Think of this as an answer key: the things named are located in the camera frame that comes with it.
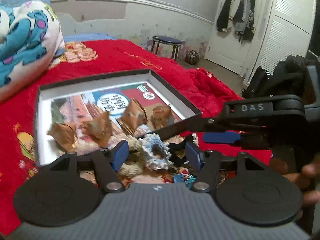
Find cream knitted scrunchie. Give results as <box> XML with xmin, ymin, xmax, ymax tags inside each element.
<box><xmin>118</xmin><ymin>136</ymin><xmax>145</xmax><ymax>178</ymax></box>

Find black knitted scrunchie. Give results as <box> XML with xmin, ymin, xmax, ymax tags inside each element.
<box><xmin>168</xmin><ymin>133</ymin><xmax>199</xmax><ymax>167</ymax></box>

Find blue white knitted scrunchie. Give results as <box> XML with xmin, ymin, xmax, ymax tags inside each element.
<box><xmin>138</xmin><ymin>133</ymin><xmax>173</xmax><ymax>171</ymax></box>

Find brown paper packet with logo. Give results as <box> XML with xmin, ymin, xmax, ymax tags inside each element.
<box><xmin>117</xmin><ymin>98</ymin><xmax>148</xmax><ymax>135</ymax></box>

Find person's right hand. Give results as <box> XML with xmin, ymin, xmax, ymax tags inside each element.
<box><xmin>284</xmin><ymin>154</ymin><xmax>319</xmax><ymax>206</ymax></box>

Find printed booklet in box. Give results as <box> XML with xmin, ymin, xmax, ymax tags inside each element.
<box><xmin>47</xmin><ymin>82</ymin><xmax>185</xmax><ymax>156</ymax></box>

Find black backpack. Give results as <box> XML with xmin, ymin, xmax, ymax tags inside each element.
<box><xmin>241</xmin><ymin>67</ymin><xmax>272</xmax><ymax>99</ymax></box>

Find black shallow cardboard box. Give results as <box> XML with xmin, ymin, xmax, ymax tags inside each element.
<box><xmin>34</xmin><ymin>69</ymin><xmax>201</xmax><ymax>167</ymax></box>

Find patterned ball on floor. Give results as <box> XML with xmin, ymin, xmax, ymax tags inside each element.
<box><xmin>185</xmin><ymin>50</ymin><xmax>200</xmax><ymax>65</ymax></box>

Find white door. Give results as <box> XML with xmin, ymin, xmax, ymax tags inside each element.
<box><xmin>205</xmin><ymin>0</ymin><xmax>272</xmax><ymax>76</ymax></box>

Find round blue stool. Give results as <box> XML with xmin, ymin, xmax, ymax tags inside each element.
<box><xmin>150</xmin><ymin>35</ymin><xmax>183</xmax><ymax>61</ymax></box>

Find red plush bed blanket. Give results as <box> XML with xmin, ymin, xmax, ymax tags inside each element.
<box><xmin>0</xmin><ymin>38</ymin><xmax>273</xmax><ymax>235</ymax></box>

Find hanging dark clothes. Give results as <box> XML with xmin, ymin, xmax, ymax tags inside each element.
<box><xmin>216</xmin><ymin>0</ymin><xmax>255</xmax><ymax>42</ymax></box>

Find light blue bed sheet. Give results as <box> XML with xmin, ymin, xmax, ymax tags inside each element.
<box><xmin>63</xmin><ymin>33</ymin><xmax>116</xmax><ymax>43</ymax></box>

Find cartoon monster print comforter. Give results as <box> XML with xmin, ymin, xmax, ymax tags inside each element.
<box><xmin>1</xmin><ymin>1</ymin><xmax>65</xmax><ymax>101</ymax></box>

